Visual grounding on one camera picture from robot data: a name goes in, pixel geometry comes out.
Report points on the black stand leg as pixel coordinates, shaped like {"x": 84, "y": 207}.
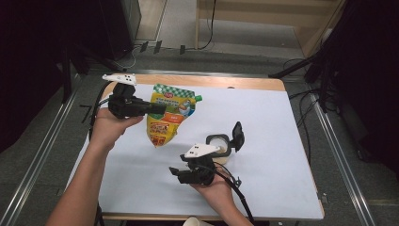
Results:
{"x": 291, "y": 66}

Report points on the glass jar with black collar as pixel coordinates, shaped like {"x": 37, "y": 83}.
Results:
{"x": 210, "y": 138}

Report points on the light wooden frame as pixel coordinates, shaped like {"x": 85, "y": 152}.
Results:
{"x": 266, "y": 12}

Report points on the yellow spout pouch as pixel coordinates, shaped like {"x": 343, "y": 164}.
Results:
{"x": 169, "y": 125}

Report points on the black floor tape strip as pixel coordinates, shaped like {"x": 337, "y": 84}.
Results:
{"x": 182, "y": 49}
{"x": 157, "y": 46}
{"x": 143, "y": 46}

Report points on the white paper cup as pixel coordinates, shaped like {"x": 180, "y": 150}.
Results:
{"x": 194, "y": 222}

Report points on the black corner tape mark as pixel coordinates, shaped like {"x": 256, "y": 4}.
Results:
{"x": 87, "y": 111}

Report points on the person's right hand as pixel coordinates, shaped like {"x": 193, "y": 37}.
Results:
{"x": 213, "y": 191}

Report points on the black cabinet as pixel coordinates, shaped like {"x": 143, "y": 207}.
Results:
{"x": 119, "y": 28}

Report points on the metal floor rail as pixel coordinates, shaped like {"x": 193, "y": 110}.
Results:
{"x": 342, "y": 160}
{"x": 40, "y": 152}

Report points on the black curtain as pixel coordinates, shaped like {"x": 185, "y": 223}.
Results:
{"x": 370, "y": 78}
{"x": 28, "y": 62}

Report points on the black stand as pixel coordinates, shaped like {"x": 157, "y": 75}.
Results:
{"x": 66, "y": 81}

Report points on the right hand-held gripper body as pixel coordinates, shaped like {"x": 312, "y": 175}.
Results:
{"x": 200, "y": 174}

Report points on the person's left hand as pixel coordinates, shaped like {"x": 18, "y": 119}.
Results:
{"x": 105, "y": 132}

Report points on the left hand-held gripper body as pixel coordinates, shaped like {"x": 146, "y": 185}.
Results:
{"x": 125, "y": 105}

